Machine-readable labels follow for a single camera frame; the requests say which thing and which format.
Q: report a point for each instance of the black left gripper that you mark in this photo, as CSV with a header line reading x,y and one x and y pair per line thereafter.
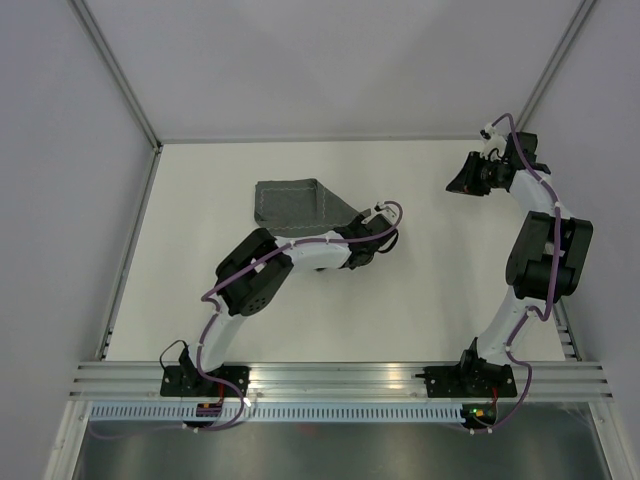
x,y
355,225

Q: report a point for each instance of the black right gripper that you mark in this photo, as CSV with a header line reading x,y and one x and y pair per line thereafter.
x,y
465,181

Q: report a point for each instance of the grey cloth napkin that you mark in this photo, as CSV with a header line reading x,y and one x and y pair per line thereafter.
x,y
299,208

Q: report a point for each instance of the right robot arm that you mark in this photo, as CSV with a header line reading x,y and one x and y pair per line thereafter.
x,y
545,263

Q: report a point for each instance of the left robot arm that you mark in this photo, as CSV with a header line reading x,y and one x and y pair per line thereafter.
x,y
251,275

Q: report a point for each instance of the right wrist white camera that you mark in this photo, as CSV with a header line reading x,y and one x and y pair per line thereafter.
x,y
494,143

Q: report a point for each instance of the wrist white camera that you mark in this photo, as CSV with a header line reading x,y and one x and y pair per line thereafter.
x,y
380,209
494,143

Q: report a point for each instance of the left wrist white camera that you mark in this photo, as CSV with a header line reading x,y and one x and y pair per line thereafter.
x,y
380,209

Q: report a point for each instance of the right aluminium frame post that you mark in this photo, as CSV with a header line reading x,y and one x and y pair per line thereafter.
x,y
559,55

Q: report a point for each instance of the aluminium frame post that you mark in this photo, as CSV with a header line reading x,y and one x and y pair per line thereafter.
x,y
100,43
559,55

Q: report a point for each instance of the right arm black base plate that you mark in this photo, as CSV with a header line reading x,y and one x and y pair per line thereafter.
x,y
479,382

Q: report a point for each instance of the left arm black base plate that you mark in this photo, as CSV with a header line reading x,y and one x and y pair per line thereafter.
x,y
177,383

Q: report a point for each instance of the aluminium front rail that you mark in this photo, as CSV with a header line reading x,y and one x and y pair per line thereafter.
x,y
563,381

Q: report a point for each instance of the white slotted cable duct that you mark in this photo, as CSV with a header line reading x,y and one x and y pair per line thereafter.
x,y
278,412

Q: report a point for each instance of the left aluminium frame post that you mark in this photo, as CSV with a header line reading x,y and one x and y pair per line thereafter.
x,y
100,43

